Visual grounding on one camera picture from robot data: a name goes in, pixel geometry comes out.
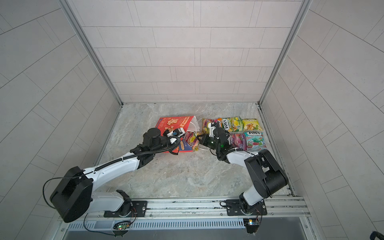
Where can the white perforated vent strip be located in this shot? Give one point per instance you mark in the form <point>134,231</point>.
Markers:
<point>161,224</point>

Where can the left green circuit board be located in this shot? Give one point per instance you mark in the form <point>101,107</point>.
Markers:
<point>121,228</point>

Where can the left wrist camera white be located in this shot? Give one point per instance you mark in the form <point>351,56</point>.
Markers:
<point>180,132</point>

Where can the aluminium mounting rail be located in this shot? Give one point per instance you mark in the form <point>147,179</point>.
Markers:
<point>189,208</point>

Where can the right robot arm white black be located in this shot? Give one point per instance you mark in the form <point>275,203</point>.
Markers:
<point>266,174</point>

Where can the green Fox's candy packet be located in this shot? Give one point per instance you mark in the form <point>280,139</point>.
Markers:
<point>233,124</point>

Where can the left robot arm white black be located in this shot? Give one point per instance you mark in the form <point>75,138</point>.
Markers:
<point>76,194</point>

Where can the purple Fox's berries packet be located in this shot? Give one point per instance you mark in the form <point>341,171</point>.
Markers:
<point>238,141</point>

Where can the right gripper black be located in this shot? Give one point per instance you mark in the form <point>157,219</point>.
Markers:
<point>205,140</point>

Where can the corner aluminium post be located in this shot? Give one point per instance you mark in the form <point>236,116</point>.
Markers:
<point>88,47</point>
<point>288,42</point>

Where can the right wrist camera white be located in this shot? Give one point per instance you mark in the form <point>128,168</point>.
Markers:
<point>212,127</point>

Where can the left corner aluminium post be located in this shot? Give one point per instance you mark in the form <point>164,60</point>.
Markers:
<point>88,47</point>

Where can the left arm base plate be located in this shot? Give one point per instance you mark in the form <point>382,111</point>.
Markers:
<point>133,209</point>

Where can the red paper gift bag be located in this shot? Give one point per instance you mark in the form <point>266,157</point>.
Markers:
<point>186,128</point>

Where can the orange Fox's candy packet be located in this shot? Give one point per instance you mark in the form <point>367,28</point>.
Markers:
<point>206,123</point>
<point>192,140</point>

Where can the teal Fox's candy packet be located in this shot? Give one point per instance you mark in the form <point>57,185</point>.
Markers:
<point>255,141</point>

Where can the right circuit board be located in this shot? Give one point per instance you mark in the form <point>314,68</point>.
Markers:
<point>252,225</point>

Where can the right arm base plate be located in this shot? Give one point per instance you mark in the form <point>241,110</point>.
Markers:
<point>237,207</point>

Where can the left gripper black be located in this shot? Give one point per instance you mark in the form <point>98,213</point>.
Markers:
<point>173,139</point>

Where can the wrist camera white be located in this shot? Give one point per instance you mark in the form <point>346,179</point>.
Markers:
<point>212,127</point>
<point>180,132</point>

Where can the right corner aluminium post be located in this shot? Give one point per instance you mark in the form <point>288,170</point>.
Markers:
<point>288,42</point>

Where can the yellow snack packet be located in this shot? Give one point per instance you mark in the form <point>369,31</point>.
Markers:
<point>251,125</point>

